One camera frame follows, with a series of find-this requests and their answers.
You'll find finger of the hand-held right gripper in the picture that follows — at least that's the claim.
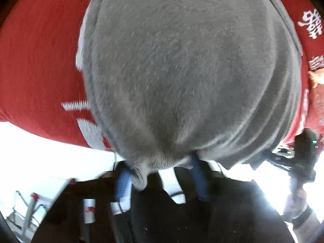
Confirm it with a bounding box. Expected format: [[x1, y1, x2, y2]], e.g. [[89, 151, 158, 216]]
[[249, 149, 296, 171]]

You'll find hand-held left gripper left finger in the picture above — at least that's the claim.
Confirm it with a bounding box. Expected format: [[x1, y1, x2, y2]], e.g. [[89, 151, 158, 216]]
[[33, 167, 132, 243]]

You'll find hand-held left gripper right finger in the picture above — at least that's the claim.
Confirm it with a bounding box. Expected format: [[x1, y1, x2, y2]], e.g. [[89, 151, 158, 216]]
[[190, 154, 296, 243]]

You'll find grey knit sweater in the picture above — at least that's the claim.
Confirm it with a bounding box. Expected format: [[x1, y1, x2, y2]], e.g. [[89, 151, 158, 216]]
[[75, 0, 304, 191]]

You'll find person's right forearm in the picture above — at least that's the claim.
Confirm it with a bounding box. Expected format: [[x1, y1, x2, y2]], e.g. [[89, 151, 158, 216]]
[[291, 204, 323, 231]]

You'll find person's right hand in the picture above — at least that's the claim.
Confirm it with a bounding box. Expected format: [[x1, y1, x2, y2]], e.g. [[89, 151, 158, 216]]
[[283, 181, 309, 221]]

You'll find metal rack with red caps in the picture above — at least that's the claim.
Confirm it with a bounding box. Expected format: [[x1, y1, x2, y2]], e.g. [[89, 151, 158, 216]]
[[5, 190, 47, 236]]

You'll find red printed blanket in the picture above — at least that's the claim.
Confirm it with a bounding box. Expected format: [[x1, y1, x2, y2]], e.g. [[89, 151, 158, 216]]
[[0, 0, 324, 152]]

